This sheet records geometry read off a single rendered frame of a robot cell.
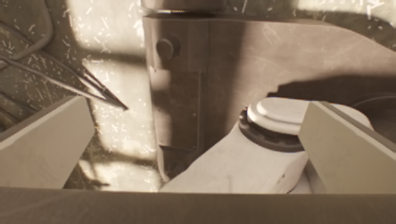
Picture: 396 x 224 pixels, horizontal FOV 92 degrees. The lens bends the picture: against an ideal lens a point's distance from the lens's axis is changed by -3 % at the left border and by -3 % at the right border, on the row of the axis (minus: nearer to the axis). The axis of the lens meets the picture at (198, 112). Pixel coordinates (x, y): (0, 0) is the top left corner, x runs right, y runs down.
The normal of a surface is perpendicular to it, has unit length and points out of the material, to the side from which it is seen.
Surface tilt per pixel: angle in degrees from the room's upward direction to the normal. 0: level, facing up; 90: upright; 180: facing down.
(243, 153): 90
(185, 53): 0
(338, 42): 0
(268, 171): 90
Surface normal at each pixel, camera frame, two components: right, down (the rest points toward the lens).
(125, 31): -0.20, 0.50
